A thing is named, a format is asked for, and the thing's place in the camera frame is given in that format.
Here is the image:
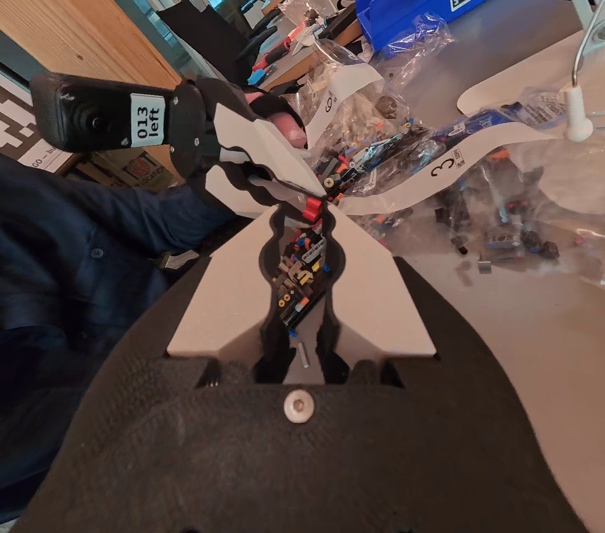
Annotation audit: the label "white wooden book stand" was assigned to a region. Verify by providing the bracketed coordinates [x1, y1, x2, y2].
[458, 0, 605, 141]

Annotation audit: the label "brown cardboard box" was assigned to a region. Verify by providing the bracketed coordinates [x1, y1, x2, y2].
[90, 150, 182, 190]

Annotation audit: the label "person's left forearm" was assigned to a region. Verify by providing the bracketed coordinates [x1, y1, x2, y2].
[0, 154, 251, 260]

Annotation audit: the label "person's left hand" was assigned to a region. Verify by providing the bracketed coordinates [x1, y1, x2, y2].
[243, 88, 310, 150]

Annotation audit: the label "black white patterned sign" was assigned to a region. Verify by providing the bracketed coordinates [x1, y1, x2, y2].
[0, 70, 74, 175]

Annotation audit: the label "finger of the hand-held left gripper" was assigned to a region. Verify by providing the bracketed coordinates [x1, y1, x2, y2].
[205, 163, 308, 219]
[214, 103, 328, 199]

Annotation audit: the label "red handled pliers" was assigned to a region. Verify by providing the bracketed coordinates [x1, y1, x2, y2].
[253, 36, 295, 72]

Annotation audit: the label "clear crimped plastic bag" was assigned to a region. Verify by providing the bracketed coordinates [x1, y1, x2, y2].
[373, 13, 457, 71]

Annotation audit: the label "partly built lego car chassis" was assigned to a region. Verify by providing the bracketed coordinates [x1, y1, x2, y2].
[276, 231, 328, 326]

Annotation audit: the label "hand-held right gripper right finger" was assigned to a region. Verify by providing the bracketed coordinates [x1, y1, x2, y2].
[320, 201, 436, 386]

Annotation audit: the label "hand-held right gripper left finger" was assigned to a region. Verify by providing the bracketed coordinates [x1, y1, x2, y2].
[166, 206, 281, 383]

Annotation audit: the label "metal page holder wire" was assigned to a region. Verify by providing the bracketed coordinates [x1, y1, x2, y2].
[565, 15, 605, 142]

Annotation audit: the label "black chair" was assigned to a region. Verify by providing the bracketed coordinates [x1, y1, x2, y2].
[156, 0, 279, 87]

